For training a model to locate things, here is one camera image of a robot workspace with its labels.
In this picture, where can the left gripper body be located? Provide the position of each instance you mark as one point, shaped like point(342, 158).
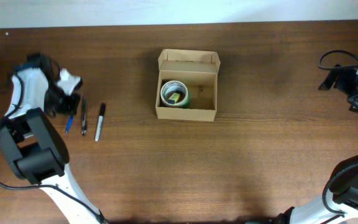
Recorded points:
point(66, 106)

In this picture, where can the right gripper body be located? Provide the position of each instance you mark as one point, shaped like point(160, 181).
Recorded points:
point(340, 82)

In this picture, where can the blue pen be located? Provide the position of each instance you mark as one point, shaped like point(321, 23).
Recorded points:
point(69, 124)

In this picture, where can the black pen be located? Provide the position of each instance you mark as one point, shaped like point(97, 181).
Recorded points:
point(83, 117)

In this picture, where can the black and white marker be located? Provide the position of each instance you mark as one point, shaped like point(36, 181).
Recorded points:
point(100, 122)

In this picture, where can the yellow highlighter marker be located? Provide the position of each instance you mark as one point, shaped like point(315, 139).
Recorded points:
point(174, 97)

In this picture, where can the green tape roll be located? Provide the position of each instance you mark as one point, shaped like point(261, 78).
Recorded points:
point(185, 100)

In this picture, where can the cardboard box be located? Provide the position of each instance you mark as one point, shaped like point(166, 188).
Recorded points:
point(198, 70)

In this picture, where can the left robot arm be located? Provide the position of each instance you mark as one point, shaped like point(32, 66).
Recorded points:
point(32, 147)

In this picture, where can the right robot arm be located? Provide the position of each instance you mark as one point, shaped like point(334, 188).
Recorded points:
point(339, 200)

